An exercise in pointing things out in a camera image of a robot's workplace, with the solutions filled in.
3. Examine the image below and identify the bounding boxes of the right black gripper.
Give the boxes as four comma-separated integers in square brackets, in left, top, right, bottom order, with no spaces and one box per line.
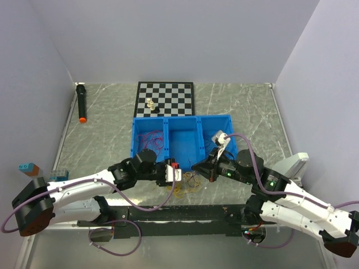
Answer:
[191,147,253,184]

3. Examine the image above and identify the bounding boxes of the blue three-compartment plastic bin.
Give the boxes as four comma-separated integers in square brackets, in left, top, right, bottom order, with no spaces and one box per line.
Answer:
[130,114,234,171]

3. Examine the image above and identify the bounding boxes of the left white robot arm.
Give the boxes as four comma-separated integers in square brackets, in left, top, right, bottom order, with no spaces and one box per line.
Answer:
[11,149,181,236]

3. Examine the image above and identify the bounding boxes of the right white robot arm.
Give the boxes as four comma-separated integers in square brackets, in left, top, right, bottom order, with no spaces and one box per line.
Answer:
[192,148,358,258]

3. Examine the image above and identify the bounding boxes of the black and white chessboard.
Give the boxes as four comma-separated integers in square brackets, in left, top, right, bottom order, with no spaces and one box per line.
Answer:
[134,81,195,118]

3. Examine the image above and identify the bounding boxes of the white tape dispenser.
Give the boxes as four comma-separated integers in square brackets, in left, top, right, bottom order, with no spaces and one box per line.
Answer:
[272,152,309,188]

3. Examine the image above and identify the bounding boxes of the blue white lego structure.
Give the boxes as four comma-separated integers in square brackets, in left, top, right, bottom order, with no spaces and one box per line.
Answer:
[49,169,69,182]

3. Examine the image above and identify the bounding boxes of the black microphone orange tip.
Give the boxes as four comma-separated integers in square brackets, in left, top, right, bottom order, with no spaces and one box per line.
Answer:
[76,84,87,123]

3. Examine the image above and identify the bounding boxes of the blue and brown toy block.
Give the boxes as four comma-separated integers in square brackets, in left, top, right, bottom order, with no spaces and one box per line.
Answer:
[18,163,40,177]

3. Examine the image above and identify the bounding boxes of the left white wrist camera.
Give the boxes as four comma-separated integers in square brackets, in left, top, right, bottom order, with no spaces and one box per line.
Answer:
[165,162,182,184]

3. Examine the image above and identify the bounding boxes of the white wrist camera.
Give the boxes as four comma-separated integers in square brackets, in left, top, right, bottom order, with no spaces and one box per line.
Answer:
[211,130,231,160]
[165,162,182,184]

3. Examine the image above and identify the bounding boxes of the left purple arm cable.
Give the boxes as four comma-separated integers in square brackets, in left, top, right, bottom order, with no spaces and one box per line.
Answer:
[1,168,177,257]

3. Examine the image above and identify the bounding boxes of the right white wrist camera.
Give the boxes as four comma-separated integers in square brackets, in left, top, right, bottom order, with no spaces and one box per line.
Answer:
[211,130,231,160]

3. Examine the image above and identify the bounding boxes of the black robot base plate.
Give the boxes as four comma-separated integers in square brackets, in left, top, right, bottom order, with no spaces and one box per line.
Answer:
[76,204,278,244]

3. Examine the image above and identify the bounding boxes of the aluminium frame rail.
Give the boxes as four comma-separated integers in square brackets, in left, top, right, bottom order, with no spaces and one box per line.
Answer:
[25,203,324,231]

